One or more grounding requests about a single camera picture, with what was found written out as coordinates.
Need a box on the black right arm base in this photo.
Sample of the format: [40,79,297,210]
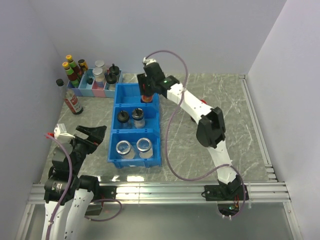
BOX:
[201,183,250,221]

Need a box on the small silver-lid glass jar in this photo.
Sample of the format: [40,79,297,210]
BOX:
[116,140,136,160]

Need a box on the silver-lid jar back tray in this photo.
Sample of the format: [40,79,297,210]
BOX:
[94,60,108,75]

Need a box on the clear bottle red label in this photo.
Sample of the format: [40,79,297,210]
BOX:
[56,78,83,115]

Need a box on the small black item in tray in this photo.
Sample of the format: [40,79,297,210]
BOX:
[86,77,94,85]

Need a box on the blue three-compartment plastic bin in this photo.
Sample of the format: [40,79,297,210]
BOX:
[107,83,162,169]

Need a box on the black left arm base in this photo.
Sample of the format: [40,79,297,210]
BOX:
[85,185,117,217]

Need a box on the pastel compartment organizer tray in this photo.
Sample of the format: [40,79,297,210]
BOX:
[67,68,115,98]

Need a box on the black knob jar back tray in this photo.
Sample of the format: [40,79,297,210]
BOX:
[108,63,120,76]

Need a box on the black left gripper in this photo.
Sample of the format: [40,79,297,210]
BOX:
[67,125,106,174]

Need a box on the green-neck sauce bottle back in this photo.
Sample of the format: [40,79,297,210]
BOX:
[65,54,83,79]

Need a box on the large silver-lid glass jar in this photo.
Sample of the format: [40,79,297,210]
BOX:
[136,137,153,159]

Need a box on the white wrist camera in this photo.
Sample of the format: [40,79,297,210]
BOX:
[142,57,157,66]
[45,123,76,142]

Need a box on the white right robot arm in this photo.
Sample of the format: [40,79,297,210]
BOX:
[137,58,246,200]

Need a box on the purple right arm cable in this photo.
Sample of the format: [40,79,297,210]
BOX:
[143,50,247,218]

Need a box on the silver-lid jar front tray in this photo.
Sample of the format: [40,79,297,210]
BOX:
[92,67,106,89]

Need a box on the green-neck sauce bottle front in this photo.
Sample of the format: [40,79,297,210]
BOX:
[62,61,80,88]

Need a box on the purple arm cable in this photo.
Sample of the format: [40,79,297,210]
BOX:
[143,50,247,218]
[44,133,123,240]

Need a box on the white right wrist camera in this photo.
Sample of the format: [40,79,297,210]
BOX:
[142,57,157,66]

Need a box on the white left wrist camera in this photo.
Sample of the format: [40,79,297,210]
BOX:
[45,123,76,142]

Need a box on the black knob-lid glass jar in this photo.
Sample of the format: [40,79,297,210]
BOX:
[117,110,132,129]

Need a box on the green-neck sauce bottle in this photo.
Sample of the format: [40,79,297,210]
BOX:
[65,54,83,79]
[62,61,80,88]

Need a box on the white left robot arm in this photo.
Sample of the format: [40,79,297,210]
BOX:
[42,123,107,240]

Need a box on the black knob jar tray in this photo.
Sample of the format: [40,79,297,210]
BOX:
[106,72,118,91]
[108,63,120,76]

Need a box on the black knob jar front tray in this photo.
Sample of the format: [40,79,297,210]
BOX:
[106,72,118,91]

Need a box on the silver-lid jar tray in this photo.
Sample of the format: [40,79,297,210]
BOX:
[94,60,108,75]
[92,67,106,89]

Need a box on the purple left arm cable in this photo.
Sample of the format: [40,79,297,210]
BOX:
[44,133,123,240]

